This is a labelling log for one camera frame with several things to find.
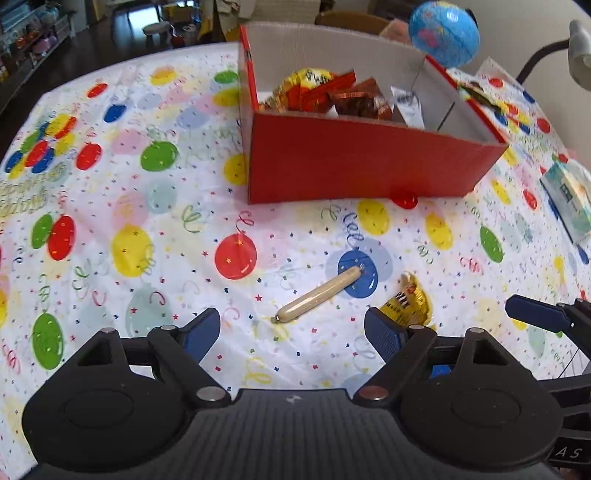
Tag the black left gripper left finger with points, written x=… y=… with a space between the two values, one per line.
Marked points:
x=179 y=352

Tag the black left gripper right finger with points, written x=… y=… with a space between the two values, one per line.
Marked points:
x=405 y=353

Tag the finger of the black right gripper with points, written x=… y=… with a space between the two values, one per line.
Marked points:
x=539 y=314

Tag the yellow snack packet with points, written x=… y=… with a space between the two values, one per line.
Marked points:
x=410 y=305

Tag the beige sausage stick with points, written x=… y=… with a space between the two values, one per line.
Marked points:
x=319 y=295

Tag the silver foil snack bag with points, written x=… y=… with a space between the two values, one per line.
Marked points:
x=406 y=108

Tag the brown foil snack bag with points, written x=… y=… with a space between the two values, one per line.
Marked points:
x=364 y=100

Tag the yellow red chip bag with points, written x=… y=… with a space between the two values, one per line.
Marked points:
x=287 y=96

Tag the red long snack pack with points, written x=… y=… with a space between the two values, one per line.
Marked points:
x=318 y=101

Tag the tissue pack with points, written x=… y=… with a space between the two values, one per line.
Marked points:
x=568 y=186

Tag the balloon pattern tablecloth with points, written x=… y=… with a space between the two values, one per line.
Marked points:
x=123 y=205

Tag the red cardboard box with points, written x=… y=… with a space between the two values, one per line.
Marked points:
x=297 y=156

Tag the dark wrapper on table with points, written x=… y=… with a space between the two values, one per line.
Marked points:
x=479 y=97

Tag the blue desk globe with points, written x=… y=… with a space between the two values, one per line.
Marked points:
x=446 y=32

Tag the small round stool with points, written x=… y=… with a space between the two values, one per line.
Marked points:
x=160 y=30

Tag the wooden chair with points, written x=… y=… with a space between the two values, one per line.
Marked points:
x=354 y=21

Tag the tv cabinet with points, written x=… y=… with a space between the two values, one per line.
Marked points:
x=28 y=44

